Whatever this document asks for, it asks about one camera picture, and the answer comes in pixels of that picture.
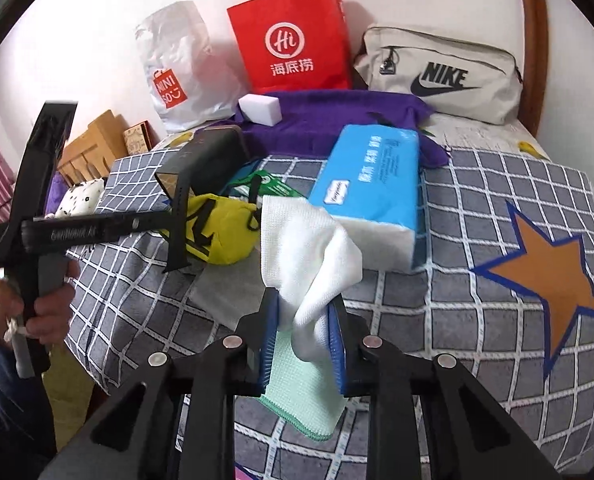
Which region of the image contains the yellow pouch with black straps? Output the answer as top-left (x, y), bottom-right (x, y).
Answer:
top-left (162, 160), bottom-right (260, 275)

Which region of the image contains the purple garment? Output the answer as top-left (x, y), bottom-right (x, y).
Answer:
top-left (46, 175), bottom-right (68, 213)

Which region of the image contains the black box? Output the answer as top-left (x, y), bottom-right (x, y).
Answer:
top-left (155, 127), bottom-right (248, 201)

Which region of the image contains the beige zip bag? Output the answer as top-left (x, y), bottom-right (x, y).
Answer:
top-left (353, 24), bottom-right (524, 126)

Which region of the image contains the purple fabric storage bin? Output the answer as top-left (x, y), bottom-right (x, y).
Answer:
top-left (204, 89), bottom-right (450, 168)

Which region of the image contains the small patterned box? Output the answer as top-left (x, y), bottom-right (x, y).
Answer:
top-left (123, 121), bottom-right (154, 157)

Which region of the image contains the wooden crate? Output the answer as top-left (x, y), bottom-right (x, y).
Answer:
top-left (57, 109), bottom-right (130, 186)

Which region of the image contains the grey checked star blanket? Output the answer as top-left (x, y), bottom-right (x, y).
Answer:
top-left (64, 147), bottom-right (594, 480)

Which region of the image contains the green plastic packet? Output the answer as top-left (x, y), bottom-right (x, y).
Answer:
top-left (229, 169), bottom-right (299, 202)

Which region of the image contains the white plastic shopping bag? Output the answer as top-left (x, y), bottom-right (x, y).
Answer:
top-left (134, 1), bottom-right (248, 133)

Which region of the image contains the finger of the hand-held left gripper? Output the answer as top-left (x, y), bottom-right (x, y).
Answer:
top-left (102, 211), bottom-right (174, 236)

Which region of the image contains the red paper bag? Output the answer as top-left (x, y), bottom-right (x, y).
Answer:
top-left (226, 0), bottom-right (354, 95)

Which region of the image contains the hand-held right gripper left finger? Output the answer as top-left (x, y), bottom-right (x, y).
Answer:
top-left (39, 287), bottom-right (282, 480)

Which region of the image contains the white cloth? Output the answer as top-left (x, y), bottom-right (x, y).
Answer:
top-left (259, 195), bottom-right (363, 363)

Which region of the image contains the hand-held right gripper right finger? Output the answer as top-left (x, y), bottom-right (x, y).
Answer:
top-left (326, 296), bottom-right (560, 480)

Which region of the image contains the white sponge block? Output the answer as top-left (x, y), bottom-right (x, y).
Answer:
top-left (238, 93), bottom-right (284, 126)

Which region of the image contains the wooden headboard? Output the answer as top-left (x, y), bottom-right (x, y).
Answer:
top-left (514, 0), bottom-right (549, 138)

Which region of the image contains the blue tissue pack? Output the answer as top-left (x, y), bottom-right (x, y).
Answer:
top-left (308, 124), bottom-right (423, 273)

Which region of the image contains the person's left hand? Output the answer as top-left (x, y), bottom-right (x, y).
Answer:
top-left (0, 259), bottom-right (81, 348)

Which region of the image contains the mint green cloth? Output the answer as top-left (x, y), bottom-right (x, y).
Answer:
top-left (257, 325), bottom-right (350, 442)

